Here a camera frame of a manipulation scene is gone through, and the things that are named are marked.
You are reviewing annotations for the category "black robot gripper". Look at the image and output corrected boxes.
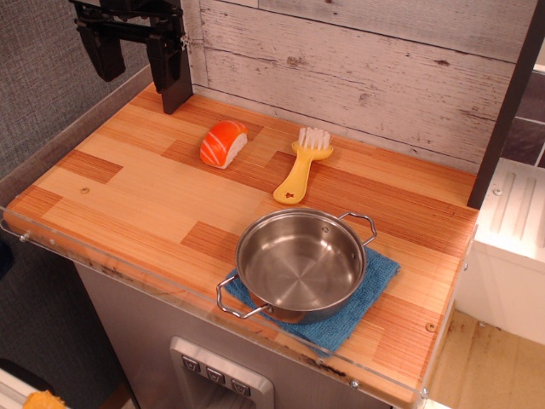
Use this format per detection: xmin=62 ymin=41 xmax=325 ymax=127
xmin=72 ymin=1 xmax=185 ymax=94

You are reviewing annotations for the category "orange salmon sushi toy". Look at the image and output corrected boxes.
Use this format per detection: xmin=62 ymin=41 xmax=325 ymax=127
xmin=199 ymin=120 xmax=249 ymax=170

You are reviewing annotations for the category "silver metal pan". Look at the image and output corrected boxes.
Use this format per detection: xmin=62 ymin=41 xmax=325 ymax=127
xmin=216 ymin=208 xmax=377 ymax=324

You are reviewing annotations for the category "yellow dish brush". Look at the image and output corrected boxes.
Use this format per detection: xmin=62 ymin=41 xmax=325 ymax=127
xmin=273 ymin=127 xmax=333 ymax=205

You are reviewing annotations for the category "grey ice dispenser panel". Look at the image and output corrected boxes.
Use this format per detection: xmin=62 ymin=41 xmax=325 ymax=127
xmin=169 ymin=337 xmax=275 ymax=408

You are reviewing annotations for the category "blue cloth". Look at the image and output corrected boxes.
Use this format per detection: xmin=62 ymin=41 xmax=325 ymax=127
xmin=224 ymin=245 xmax=402 ymax=358

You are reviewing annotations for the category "yellow object bottom left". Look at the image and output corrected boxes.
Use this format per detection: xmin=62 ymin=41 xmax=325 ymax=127
xmin=22 ymin=390 xmax=66 ymax=409

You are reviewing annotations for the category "clear acrylic guard strip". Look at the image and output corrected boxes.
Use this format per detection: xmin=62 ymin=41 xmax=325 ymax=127
xmin=2 ymin=210 xmax=428 ymax=408

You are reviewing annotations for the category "white toy sink unit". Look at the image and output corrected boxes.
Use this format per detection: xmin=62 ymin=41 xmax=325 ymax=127
xmin=455 ymin=159 xmax=544 ymax=343

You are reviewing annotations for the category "dark corner post right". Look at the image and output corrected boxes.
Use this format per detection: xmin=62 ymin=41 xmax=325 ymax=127
xmin=467 ymin=0 xmax=544 ymax=210

